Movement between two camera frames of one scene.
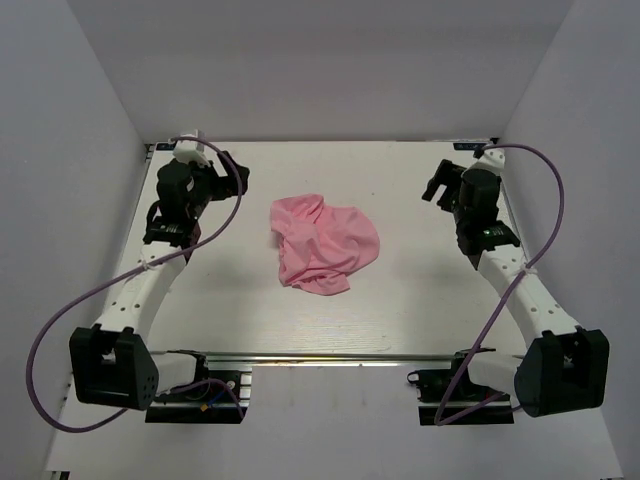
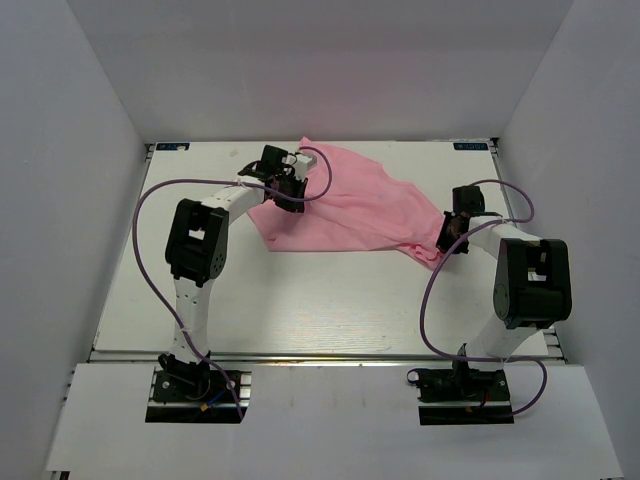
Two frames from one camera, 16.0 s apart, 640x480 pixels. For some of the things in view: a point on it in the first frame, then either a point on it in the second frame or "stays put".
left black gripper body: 220,176 -> 291,196
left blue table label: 165,146 stays put
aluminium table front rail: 329,356 stays put
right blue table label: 468,146 stays put
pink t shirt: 321,245 -> 350,205
